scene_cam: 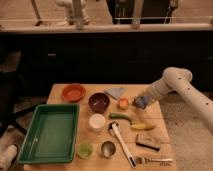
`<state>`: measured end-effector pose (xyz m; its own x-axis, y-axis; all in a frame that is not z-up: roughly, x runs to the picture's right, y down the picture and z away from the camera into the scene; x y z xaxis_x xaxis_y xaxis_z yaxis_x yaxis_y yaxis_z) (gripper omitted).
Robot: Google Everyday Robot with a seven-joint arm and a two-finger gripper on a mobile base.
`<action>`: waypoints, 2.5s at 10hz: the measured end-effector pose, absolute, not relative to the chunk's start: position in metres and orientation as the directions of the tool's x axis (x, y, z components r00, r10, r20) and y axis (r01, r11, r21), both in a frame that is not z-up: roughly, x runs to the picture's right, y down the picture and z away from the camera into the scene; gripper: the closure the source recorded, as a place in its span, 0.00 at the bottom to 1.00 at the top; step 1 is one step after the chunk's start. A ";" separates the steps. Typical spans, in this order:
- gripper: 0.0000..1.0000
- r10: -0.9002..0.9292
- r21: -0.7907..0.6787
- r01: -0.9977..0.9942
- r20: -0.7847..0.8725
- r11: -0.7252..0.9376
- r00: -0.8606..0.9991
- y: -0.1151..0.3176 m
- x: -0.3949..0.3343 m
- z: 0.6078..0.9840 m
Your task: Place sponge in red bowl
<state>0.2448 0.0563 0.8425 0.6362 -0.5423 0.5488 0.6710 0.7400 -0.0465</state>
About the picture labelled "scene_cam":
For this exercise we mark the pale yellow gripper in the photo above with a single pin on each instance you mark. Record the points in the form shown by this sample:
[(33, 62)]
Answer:
[(148, 92)]

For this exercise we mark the blue sponge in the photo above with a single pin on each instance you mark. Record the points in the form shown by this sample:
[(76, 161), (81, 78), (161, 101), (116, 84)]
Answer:
[(142, 101)]

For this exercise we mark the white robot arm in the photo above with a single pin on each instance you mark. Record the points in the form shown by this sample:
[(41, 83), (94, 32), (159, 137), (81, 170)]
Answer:
[(178, 80)]

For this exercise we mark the dark maroon bowl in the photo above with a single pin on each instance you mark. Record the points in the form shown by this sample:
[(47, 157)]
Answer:
[(99, 102)]

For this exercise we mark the orange red bowl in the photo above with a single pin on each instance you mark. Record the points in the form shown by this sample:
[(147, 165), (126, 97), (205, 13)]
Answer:
[(73, 92)]

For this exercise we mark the small orange cup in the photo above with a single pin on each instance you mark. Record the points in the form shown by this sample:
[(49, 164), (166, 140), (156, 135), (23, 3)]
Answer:
[(123, 103)]

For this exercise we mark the yellow banana toy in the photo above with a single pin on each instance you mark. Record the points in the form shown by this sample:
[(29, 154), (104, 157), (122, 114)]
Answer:
[(142, 126)]

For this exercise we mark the grey folded cloth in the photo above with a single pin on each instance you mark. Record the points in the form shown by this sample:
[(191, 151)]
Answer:
[(115, 93)]

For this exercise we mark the brown scrub brush block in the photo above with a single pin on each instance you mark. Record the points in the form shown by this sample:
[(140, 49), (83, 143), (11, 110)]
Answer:
[(148, 142)]

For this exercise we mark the green pepper toy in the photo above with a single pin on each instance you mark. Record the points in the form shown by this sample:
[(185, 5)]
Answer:
[(120, 116)]

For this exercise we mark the white cup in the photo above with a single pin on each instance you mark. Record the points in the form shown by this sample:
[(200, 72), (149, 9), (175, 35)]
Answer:
[(97, 122)]

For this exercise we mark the metal fork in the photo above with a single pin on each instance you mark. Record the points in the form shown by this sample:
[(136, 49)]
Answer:
[(145, 160)]

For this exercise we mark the metal cup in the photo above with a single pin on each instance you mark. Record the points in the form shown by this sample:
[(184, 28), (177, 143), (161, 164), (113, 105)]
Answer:
[(108, 149)]

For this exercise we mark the small green cup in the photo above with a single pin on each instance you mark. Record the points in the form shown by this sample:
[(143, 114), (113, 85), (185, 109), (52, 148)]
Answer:
[(84, 150)]

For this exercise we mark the green plastic tray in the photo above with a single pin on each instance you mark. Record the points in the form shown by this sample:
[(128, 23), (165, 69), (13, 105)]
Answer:
[(51, 135)]

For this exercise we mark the black office chair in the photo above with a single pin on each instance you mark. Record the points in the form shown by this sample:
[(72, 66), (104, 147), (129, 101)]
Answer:
[(8, 97)]

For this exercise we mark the white cloth on floor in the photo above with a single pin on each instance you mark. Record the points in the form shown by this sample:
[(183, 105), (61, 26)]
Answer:
[(7, 157)]

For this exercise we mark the white handled kitchen tool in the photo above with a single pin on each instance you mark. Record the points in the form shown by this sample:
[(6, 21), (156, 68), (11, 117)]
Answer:
[(113, 129)]

